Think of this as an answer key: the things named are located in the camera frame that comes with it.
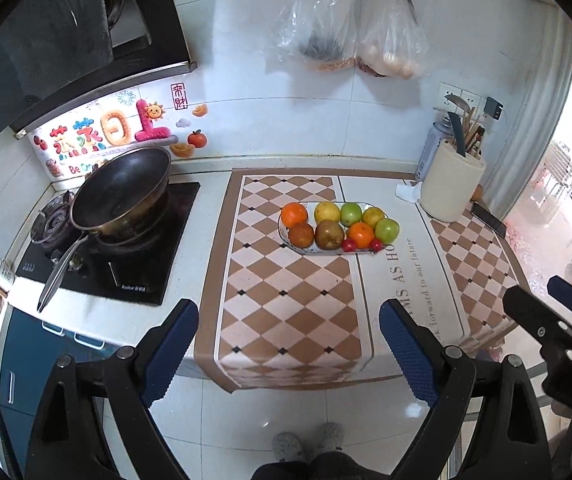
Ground plastic bag with dark contents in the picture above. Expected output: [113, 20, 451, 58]
[266, 0, 361, 73]

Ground white wall socket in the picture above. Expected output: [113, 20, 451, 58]
[438, 81, 481, 111]

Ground small orange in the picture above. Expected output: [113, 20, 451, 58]
[347, 221, 377, 250]

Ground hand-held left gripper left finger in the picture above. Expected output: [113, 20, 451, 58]
[25, 299, 200, 480]

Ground blue cabinet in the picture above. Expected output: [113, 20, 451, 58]
[0, 305, 122, 471]

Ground black gas stove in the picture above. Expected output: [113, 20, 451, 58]
[13, 180, 201, 307]

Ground large orange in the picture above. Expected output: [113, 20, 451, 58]
[281, 202, 309, 228]

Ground white lettered checkered mat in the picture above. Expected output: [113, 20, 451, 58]
[338, 174, 524, 377]

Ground person's legs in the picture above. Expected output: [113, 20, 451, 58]
[253, 452, 367, 480]

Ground black wok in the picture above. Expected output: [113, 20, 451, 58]
[37, 147, 171, 313]

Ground grey slipper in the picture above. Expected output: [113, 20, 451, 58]
[316, 422, 345, 453]
[272, 432, 307, 463]

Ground brown checkered mat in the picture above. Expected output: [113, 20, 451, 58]
[193, 169, 377, 393]

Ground green apple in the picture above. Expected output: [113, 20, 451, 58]
[340, 202, 363, 227]
[375, 218, 399, 243]

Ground yellow pear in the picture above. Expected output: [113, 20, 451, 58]
[314, 201, 341, 224]

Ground black range hood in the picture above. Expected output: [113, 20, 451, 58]
[0, 0, 199, 138]

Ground bundle of chopsticks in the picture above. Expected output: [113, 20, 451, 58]
[464, 105, 487, 161]

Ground orange outside plate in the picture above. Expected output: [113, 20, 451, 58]
[288, 222, 315, 248]

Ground floral glass plate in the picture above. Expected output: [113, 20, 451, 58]
[277, 201, 401, 256]

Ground white cup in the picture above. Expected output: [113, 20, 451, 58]
[0, 258, 17, 291]

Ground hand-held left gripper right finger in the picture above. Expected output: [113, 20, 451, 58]
[379, 299, 552, 480]

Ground colourful wall sticker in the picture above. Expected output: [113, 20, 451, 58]
[28, 87, 211, 181]

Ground cream utensil holder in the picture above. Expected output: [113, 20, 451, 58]
[418, 142, 487, 223]

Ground dark handled cleaver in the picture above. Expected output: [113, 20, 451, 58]
[444, 94, 469, 157]

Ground plastic bag with eggs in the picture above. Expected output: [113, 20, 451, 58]
[353, 0, 429, 81]

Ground grey gas canister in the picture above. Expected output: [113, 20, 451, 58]
[417, 120, 454, 183]

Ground brown pear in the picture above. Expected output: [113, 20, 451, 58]
[314, 220, 345, 252]

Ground white tissue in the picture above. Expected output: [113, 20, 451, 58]
[396, 181, 424, 204]

